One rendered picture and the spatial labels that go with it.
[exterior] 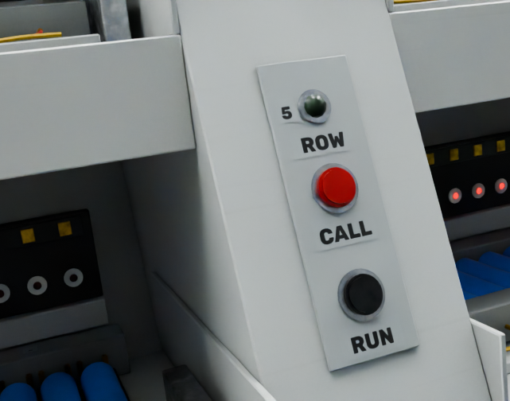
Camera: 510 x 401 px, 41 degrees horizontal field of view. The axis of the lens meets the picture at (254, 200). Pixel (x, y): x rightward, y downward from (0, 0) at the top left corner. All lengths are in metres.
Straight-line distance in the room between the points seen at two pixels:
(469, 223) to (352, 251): 0.25
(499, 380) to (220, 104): 0.16
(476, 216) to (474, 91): 0.19
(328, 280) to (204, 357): 0.08
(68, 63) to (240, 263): 0.10
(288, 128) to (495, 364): 0.13
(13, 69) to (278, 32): 0.10
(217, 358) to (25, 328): 0.15
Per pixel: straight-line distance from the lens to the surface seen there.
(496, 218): 0.53
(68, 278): 0.41
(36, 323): 0.41
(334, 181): 0.27
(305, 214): 0.27
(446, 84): 0.33
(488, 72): 0.34
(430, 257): 0.29
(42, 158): 0.27
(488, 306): 0.39
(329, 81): 0.28
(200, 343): 0.32
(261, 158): 0.27
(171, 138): 0.27
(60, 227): 0.41
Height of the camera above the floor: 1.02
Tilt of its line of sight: 6 degrees up
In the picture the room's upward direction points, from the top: 13 degrees counter-clockwise
